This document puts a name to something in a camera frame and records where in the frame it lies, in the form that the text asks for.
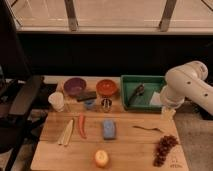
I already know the dark dish brush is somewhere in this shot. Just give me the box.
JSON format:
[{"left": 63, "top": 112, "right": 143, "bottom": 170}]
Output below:
[{"left": 128, "top": 84, "right": 144, "bottom": 105}]

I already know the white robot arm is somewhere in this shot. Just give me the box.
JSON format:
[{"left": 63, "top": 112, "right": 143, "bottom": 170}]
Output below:
[{"left": 160, "top": 61, "right": 213, "bottom": 121}]

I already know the red bowl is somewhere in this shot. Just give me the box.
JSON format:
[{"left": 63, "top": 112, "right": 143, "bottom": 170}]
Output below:
[{"left": 96, "top": 79, "right": 118, "bottom": 97}]

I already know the purple bowl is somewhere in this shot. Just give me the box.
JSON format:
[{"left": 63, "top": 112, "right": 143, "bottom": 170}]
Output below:
[{"left": 64, "top": 77, "right": 86, "bottom": 96}]

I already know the white cloth in bin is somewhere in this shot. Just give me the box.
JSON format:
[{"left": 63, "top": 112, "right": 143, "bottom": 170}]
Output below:
[{"left": 149, "top": 92, "right": 162, "bottom": 106}]

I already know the purple grape bunch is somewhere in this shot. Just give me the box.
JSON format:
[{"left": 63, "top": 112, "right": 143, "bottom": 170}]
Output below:
[{"left": 153, "top": 135, "right": 178, "bottom": 167}]

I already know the dark metal fork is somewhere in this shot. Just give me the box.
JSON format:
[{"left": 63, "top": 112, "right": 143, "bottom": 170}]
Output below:
[{"left": 132, "top": 125, "right": 164, "bottom": 133}]

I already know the green plastic bin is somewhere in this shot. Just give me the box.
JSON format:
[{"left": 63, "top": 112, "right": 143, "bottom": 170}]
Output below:
[{"left": 120, "top": 75, "right": 166, "bottom": 112}]

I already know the blue sponge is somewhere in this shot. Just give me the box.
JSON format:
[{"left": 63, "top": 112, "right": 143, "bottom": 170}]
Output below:
[{"left": 102, "top": 120, "right": 116, "bottom": 140}]

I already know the small blue cup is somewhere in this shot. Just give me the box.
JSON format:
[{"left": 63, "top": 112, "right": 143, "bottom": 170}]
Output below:
[{"left": 84, "top": 99, "right": 95, "bottom": 110}]

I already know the yellow apple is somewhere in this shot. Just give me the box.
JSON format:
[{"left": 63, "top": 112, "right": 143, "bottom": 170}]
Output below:
[{"left": 94, "top": 150, "right": 109, "bottom": 168}]

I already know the black rectangular block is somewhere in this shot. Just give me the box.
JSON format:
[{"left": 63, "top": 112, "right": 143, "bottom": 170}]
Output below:
[{"left": 76, "top": 91, "right": 97, "bottom": 102}]

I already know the wooden cutting board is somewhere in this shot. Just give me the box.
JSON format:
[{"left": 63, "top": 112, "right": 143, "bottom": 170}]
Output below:
[{"left": 30, "top": 77, "right": 190, "bottom": 171}]

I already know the orange carrot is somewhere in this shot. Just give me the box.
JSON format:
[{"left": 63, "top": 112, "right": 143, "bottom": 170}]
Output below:
[{"left": 78, "top": 114, "right": 87, "bottom": 139}]

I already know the white plastic cup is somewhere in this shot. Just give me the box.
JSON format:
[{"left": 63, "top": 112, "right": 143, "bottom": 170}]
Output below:
[{"left": 48, "top": 92, "right": 65, "bottom": 112}]

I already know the black office chair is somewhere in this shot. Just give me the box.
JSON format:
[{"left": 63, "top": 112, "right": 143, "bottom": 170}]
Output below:
[{"left": 0, "top": 0, "right": 46, "bottom": 171}]

